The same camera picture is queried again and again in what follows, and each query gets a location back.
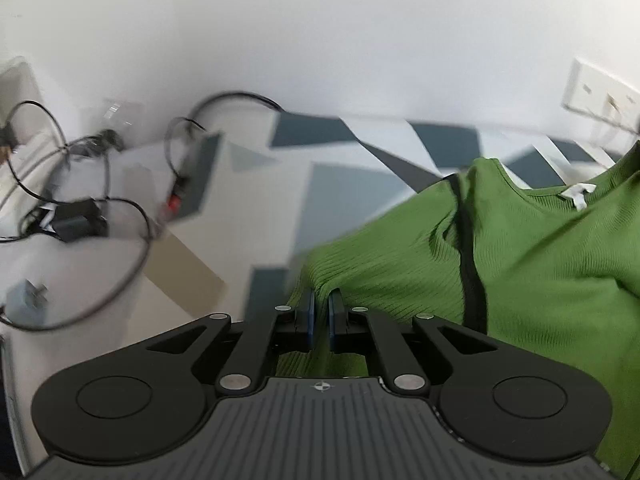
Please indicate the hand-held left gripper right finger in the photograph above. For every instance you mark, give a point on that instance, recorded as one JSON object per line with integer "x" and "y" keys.
{"x": 333, "y": 321}

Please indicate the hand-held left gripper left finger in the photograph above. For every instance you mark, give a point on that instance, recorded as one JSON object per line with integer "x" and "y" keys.
{"x": 310, "y": 321}

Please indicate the clear plastic holder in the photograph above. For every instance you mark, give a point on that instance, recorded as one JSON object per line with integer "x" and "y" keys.
{"x": 120, "y": 111}

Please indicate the black power adapter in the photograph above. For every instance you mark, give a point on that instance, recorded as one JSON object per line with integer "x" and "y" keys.
{"x": 80, "y": 220}

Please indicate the grey plug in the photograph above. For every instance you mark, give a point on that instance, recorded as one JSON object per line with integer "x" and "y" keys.
{"x": 24, "y": 301}

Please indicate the white wall socket plate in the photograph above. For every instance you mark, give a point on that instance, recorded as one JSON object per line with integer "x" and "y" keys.
{"x": 587, "y": 87}

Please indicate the green ribbed sweater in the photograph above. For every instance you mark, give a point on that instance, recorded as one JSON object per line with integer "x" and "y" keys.
{"x": 540, "y": 270}

